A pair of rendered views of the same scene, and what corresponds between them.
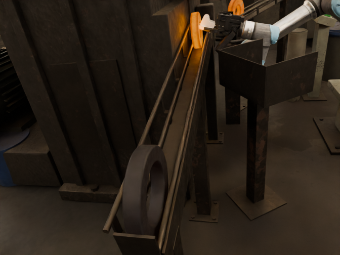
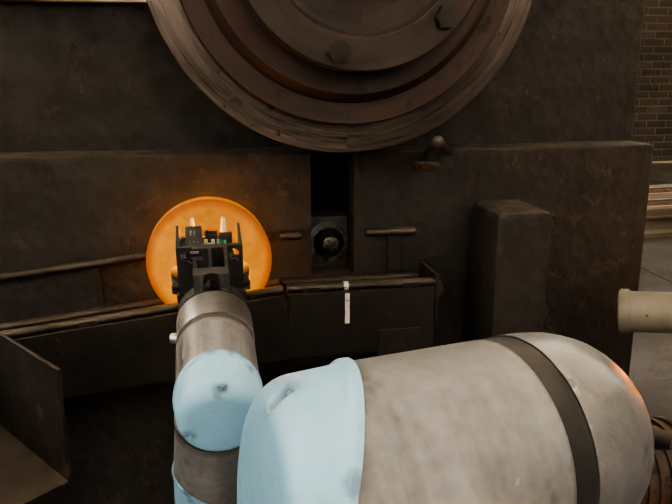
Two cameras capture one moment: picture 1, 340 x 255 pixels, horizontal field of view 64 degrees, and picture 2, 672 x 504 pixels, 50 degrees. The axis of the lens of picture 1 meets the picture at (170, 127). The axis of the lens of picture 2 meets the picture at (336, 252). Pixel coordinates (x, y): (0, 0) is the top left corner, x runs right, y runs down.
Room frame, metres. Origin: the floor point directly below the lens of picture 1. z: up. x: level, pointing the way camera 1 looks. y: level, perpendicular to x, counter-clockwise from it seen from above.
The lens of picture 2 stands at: (1.03, -1.06, 0.98)
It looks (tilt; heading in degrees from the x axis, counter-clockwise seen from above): 14 degrees down; 63
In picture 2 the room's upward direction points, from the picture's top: straight up
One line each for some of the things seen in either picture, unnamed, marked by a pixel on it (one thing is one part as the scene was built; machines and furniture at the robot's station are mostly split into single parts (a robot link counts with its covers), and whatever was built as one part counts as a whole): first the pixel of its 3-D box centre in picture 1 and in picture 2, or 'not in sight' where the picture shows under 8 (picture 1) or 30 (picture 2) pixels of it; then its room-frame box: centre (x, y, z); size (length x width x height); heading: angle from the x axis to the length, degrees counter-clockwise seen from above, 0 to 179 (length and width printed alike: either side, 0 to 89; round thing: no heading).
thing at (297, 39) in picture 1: (294, 66); not in sight; (1.90, -0.97, 0.26); 0.12 x 0.12 x 0.52
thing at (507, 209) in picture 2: (205, 26); (504, 288); (1.67, -0.30, 0.68); 0.11 x 0.08 x 0.24; 74
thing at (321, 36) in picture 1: (317, 56); not in sight; (1.90, -1.14, 0.31); 0.24 x 0.16 x 0.62; 164
